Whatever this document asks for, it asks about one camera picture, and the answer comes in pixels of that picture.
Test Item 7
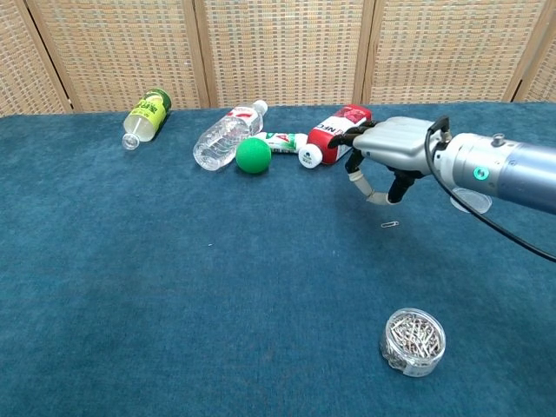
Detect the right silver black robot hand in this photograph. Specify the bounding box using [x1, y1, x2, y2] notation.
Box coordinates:
[328, 116, 440, 207]

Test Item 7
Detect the red white juice bottle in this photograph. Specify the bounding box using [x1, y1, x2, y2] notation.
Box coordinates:
[297, 104, 374, 169]

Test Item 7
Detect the clear round plastic lid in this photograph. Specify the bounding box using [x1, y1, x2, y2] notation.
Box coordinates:
[450, 186, 493, 215]

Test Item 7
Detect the white toothpaste tube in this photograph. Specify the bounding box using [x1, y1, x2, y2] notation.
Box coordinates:
[251, 131, 309, 156]

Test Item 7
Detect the green ball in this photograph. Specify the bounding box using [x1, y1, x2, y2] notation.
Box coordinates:
[235, 137, 273, 175]

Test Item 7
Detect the woven rattan folding screen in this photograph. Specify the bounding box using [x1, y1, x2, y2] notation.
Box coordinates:
[0, 0, 556, 117]

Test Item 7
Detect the clear plastic water bottle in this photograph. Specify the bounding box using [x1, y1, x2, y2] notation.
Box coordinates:
[192, 99, 269, 172]

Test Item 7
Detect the clear round paper clip container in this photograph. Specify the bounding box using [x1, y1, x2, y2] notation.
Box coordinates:
[380, 308, 447, 378]

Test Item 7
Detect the yellow-green label drink bottle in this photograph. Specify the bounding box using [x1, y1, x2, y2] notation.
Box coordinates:
[121, 88, 173, 151]

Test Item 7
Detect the blue felt table cover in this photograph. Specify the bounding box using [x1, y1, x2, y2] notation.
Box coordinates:
[0, 102, 556, 417]

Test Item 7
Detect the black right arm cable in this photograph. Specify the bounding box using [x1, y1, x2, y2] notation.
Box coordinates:
[424, 115, 556, 261]

